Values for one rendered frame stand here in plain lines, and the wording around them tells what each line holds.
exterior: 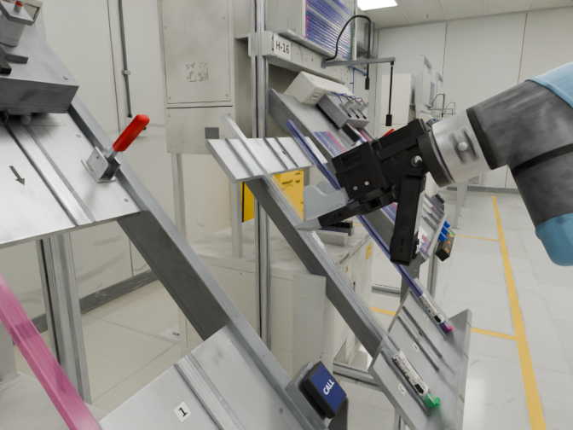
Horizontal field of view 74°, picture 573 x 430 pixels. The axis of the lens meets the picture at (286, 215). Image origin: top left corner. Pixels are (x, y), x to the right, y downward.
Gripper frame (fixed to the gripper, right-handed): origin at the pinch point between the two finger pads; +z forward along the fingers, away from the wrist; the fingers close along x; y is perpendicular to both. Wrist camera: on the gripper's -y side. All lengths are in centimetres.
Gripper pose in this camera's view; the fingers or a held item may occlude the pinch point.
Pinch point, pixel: (308, 227)
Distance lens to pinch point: 55.2
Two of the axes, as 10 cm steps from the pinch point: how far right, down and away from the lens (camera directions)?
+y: -4.0, -9.2, 0.1
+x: -4.6, 1.9, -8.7
